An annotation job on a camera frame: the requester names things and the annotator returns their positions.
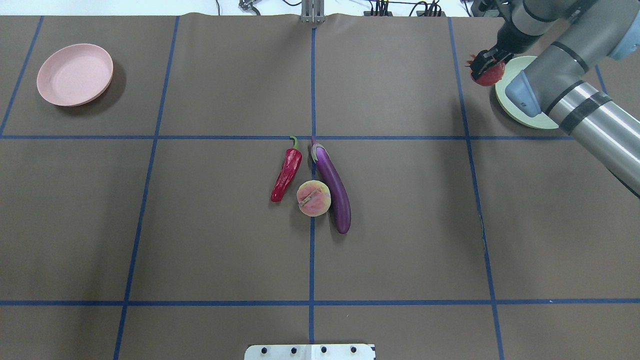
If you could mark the red chili pepper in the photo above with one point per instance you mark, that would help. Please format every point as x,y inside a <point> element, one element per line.
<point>291,163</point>

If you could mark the yellow pink peach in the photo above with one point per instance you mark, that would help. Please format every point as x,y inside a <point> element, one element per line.
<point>314,198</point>

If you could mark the white camera stand column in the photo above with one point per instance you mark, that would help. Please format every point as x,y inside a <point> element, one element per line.
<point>333,351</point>

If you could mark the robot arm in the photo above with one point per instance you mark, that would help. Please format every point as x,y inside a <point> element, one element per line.
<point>553,83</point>

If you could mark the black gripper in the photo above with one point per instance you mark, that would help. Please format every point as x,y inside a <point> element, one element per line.
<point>505,39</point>

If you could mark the green plate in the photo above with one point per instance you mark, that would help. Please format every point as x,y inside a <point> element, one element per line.
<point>515,96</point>

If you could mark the pink plate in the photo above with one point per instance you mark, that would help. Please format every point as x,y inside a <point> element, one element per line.
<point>75,75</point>

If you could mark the aluminium frame post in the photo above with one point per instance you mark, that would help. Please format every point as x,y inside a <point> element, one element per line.
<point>313,11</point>

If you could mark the red yellow pomegranate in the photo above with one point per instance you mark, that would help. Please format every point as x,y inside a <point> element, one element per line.
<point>491,76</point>

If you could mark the purple eggplant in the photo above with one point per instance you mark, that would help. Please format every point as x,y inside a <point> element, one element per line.
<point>340,201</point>

